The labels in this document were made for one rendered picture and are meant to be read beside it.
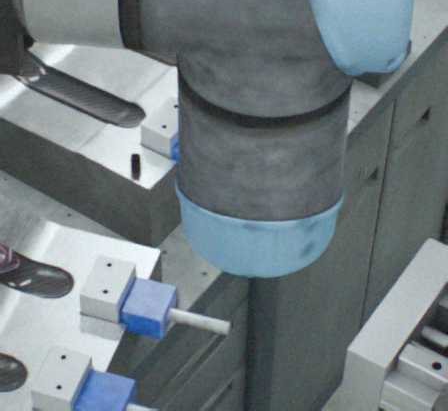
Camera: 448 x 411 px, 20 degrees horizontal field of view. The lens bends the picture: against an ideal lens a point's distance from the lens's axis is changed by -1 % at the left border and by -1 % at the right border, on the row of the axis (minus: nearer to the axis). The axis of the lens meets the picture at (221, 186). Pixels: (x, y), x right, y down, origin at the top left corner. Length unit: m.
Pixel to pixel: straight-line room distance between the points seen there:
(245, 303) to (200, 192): 0.96
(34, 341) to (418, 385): 0.35
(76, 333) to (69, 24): 0.65
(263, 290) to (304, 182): 0.97
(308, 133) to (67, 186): 0.76
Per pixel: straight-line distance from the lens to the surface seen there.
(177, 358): 1.41
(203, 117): 0.52
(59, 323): 1.12
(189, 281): 1.21
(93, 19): 0.48
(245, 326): 1.54
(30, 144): 1.26
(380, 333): 0.94
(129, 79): 1.29
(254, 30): 0.47
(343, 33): 0.47
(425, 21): 1.54
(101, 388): 1.05
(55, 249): 1.17
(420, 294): 0.97
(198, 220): 0.56
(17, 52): 0.52
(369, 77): 1.42
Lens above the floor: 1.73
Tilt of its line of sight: 45 degrees down
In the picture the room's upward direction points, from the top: 1 degrees clockwise
